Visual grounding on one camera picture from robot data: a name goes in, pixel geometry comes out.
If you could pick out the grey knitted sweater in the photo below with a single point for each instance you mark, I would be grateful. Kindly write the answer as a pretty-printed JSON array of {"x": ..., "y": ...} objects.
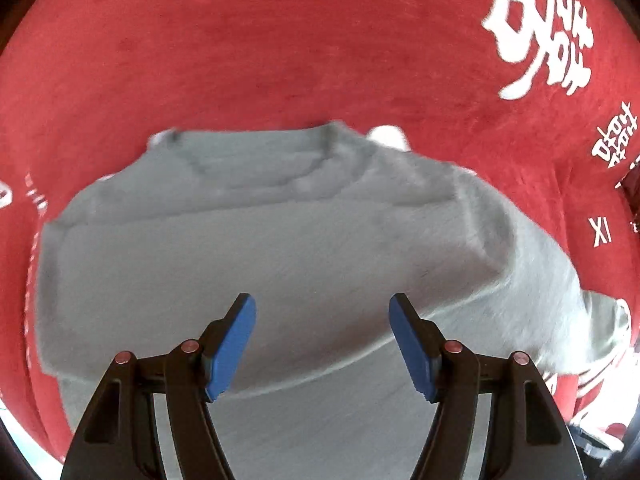
[{"x": 280, "y": 260}]

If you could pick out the red blanket with white print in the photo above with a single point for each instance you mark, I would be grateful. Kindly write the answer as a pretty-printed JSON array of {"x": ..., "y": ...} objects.
[{"x": 260, "y": 60}]

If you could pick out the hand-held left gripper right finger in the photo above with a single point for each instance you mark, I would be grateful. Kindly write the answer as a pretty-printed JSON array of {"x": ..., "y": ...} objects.
[{"x": 407, "y": 340}]

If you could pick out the dark object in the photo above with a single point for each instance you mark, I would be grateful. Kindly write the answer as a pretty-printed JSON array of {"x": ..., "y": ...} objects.
[{"x": 595, "y": 446}]

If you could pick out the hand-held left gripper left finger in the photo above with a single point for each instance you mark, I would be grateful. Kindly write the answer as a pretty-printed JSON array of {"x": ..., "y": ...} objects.
[{"x": 235, "y": 340}]

